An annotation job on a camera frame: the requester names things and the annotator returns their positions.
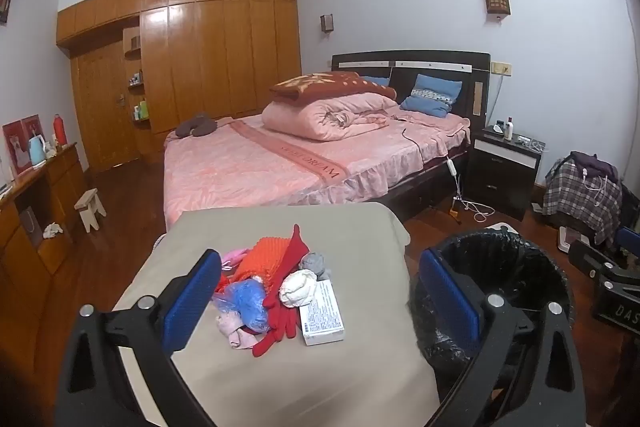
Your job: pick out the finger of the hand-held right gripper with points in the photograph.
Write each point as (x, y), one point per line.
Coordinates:
(597, 262)

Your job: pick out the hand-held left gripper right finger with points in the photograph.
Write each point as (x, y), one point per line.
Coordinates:
(447, 302)

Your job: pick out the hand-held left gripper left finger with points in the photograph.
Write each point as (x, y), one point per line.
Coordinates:
(192, 302)

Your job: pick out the black-bagged trash bin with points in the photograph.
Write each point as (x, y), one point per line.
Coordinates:
(505, 257)

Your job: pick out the white paper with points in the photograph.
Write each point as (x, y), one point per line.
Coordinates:
(298, 288)

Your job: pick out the white bathroom scale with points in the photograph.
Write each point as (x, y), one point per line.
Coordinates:
(570, 239)

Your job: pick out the blue plastic item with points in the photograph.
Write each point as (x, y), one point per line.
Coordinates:
(630, 239)

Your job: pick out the pale pink cloth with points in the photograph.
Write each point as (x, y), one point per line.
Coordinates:
(235, 332)

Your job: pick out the blue plastic bag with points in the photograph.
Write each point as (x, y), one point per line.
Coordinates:
(247, 302)

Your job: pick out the plaid cloth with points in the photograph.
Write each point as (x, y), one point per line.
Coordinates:
(575, 202)

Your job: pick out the orange textured cloth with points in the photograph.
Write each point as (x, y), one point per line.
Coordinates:
(260, 257)

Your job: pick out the red knit glove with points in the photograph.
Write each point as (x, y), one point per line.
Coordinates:
(280, 322)

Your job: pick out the purple garment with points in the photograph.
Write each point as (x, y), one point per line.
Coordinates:
(592, 163)

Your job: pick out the white medicine box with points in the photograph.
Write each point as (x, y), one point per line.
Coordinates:
(322, 314)

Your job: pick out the dark nightstand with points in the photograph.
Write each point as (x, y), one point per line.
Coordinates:
(502, 177)

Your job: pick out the grey cloth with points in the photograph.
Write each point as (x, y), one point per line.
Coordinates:
(315, 263)

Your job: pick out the small white stool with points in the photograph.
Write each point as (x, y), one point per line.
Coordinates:
(90, 207)

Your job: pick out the bed with pink sheet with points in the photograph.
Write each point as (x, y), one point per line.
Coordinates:
(250, 167)

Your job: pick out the white rag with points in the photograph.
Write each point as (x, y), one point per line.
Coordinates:
(52, 231)

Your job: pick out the white bottle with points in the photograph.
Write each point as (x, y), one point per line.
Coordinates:
(509, 129)

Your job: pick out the wooden dresser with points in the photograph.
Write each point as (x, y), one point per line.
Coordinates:
(25, 252)

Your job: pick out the dark neck pillow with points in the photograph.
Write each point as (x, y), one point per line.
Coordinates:
(195, 125)

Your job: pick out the grey paper bag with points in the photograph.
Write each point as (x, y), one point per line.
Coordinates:
(31, 227)

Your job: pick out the green bottles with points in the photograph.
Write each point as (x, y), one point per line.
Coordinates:
(141, 111)

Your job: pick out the blue patterned pillow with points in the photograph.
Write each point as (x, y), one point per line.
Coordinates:
(430, 94)

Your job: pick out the light blue kettle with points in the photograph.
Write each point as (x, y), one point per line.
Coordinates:
(37, 152)

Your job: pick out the red thermos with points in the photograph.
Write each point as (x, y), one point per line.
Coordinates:
(60, 131)

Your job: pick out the folded pink quilt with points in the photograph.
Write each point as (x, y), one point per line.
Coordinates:
(320, 117)

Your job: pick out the plain blue pillow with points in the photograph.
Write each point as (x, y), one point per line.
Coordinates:
(376, 81)

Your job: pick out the dark wooden headboard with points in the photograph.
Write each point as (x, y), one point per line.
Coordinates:
(440, 67)

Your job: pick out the wooden wardrobe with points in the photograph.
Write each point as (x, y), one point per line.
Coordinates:
(215, 57)

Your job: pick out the red-brown folded blanket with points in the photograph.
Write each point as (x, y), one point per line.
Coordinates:
(325, 84)

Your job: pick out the wall socket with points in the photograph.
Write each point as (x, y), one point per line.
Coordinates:
(501, 68)

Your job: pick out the large red picture frame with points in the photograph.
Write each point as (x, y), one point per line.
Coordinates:
(16, 152)

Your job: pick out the small red picture frame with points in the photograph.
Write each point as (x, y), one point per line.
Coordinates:
(32, 127)

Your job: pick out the small wall lamp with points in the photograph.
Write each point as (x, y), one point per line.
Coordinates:
(327, 23)

